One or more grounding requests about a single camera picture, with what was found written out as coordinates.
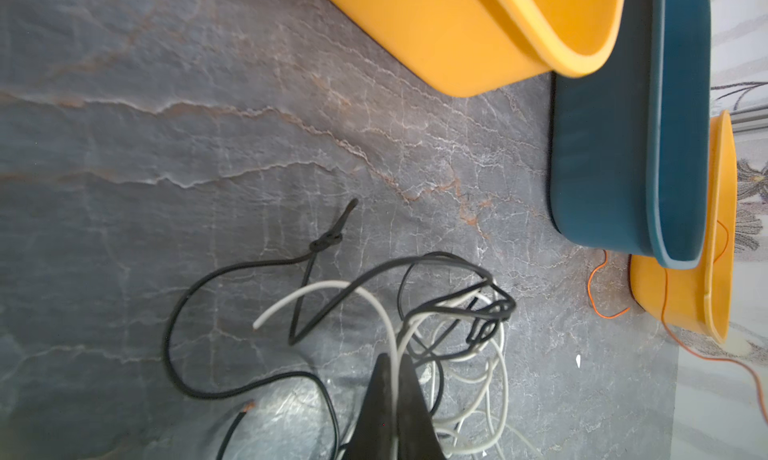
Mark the right yellow plastic tray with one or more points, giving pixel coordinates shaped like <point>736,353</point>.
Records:
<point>699,299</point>

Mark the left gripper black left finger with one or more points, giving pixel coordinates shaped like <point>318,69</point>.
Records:
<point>374,432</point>

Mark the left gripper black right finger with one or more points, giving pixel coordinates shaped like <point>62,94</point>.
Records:
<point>416,436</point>

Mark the teal plastic tray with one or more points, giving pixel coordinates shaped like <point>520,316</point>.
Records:
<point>630,142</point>

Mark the yellow plastic tray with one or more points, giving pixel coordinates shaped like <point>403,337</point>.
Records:
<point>699,299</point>
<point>464,48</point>

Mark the left yellow plastic tray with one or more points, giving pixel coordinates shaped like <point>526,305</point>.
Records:
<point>464,48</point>

